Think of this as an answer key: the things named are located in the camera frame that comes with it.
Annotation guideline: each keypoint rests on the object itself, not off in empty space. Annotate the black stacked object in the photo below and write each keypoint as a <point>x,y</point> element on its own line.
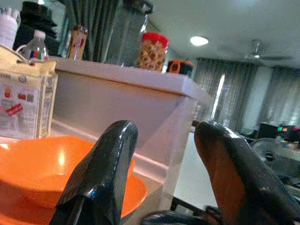
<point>37,21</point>

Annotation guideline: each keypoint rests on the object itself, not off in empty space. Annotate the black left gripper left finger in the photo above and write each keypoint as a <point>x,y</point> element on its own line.
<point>105,168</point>

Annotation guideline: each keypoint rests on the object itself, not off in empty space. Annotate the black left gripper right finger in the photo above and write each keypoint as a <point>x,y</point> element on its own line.
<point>236,168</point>

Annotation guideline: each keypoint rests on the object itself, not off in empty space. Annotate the black electronic device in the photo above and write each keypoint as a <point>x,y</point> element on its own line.
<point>279,130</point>

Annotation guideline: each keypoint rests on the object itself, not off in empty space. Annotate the grey metal machine part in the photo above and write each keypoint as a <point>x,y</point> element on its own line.
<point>276,154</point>

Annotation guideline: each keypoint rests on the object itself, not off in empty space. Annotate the white raised counter ledge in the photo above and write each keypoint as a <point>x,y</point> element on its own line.
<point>131,112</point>

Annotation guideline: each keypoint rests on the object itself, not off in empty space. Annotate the orange and black container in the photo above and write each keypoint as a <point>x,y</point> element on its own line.
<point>180,66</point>

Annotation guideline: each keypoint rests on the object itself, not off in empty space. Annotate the tall orange printed can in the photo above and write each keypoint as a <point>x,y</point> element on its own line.
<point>77,43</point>

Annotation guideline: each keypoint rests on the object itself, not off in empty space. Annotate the ceiling fan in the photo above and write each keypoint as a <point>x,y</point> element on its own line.
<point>256,52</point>

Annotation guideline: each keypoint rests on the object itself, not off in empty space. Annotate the red-lidded pretzel jar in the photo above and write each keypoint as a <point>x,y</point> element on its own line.
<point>153,51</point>

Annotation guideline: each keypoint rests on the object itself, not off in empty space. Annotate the clear plastic water bottle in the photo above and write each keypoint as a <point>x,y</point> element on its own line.
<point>38,47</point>

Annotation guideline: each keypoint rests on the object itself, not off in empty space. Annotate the grey window curtains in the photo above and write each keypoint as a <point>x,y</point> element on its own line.
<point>246,93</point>

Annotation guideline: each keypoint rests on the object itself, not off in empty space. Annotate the orange plastic bowl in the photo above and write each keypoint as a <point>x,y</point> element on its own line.
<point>47,168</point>

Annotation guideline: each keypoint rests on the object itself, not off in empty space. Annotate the beige printed paper bag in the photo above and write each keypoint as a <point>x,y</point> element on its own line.
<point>23,98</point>

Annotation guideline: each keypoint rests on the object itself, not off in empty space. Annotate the round ceiling light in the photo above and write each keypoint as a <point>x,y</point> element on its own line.
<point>199,40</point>

